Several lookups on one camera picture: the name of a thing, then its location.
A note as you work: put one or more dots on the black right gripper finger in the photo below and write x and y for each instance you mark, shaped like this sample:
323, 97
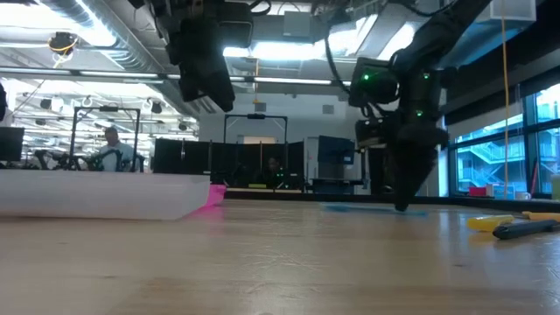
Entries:
409, 175

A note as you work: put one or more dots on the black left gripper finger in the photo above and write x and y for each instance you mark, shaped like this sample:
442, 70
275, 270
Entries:
216, 85
189, 83

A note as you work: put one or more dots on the light blue pen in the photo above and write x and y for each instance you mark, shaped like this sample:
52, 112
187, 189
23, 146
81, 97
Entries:
350, 209

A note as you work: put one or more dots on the yellow highlighter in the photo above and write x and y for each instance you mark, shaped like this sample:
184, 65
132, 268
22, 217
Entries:
487, 222

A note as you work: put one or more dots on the pink plastic box lid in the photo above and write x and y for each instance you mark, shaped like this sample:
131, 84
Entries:
216, 194

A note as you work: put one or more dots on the black pen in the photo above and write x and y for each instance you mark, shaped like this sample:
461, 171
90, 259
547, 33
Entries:
525, 228

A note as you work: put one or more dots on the yellow pencil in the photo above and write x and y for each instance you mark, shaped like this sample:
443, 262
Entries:
542, 216

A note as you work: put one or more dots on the clear plastic supply box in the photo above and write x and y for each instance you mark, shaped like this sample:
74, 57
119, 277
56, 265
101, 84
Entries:
87, 192

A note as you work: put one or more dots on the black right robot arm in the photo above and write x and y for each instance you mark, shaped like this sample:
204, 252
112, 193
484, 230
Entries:
442, 30

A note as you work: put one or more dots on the pink container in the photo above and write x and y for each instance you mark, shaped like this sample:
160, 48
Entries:
477, 191

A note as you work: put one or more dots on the ceiling light strip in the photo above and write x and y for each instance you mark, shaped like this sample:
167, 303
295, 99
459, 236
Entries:
289, 81

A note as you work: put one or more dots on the dark monitor on stand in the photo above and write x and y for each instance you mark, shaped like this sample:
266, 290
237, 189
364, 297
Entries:
336, 149

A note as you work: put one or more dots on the person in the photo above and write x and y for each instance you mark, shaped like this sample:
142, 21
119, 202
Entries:
114, 151
273, 170

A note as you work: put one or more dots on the white mug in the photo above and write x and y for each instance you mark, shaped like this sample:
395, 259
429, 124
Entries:
522, 195

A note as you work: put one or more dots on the green container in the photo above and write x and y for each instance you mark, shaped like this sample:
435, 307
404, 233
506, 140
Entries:
556, 187

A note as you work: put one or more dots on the dark computer monitor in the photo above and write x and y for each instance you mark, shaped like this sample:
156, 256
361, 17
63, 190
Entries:
11, 143

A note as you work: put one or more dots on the black rig frame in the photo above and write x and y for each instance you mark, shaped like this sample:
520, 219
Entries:
105, 109
256, 116

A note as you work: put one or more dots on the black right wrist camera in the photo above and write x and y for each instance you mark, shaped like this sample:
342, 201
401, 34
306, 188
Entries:
369, 131

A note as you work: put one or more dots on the black table frame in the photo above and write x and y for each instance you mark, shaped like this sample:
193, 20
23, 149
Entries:
481, 202

